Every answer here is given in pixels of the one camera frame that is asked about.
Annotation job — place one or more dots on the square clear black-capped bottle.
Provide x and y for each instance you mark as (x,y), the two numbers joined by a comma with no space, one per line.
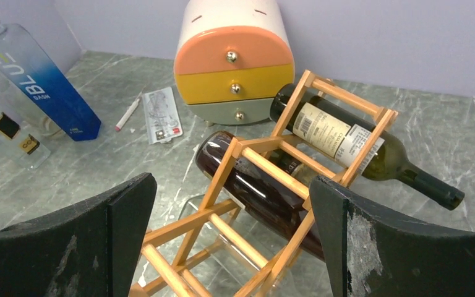
(19,145)

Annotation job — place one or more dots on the dark green wine bottle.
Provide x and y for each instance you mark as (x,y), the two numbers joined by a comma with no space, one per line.
(341,135)

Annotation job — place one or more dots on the dark red gold-capped bottle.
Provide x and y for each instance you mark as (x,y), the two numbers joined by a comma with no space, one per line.
(258,193)

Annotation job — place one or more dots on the wooden wine rack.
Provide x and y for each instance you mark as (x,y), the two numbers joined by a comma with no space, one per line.
(168,248)

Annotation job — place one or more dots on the round clear glass bottle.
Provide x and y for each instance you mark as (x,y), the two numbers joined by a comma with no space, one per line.
(28,110)

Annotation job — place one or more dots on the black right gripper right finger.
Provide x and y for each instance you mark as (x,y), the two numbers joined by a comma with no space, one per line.
(372,250)

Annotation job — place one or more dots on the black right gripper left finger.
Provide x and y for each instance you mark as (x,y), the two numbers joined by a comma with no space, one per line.
(90,248)

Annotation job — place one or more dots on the round three-drawer storage box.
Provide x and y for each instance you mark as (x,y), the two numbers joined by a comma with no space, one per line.
(232,59)

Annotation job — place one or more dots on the white pen with pink tip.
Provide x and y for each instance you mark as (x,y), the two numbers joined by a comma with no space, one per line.
(129,112)

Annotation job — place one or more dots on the clear open-neck glass bottle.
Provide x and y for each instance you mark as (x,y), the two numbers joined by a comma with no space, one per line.
(228,267)

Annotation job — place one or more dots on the blue square glass bottle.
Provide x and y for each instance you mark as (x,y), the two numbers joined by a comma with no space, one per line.
(26,64)

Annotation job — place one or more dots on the white plastic card package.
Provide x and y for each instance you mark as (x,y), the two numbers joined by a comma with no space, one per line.
(161,116)

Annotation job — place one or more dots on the green silver-capped wine bottle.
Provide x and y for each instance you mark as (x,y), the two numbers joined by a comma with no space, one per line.
(292,166)

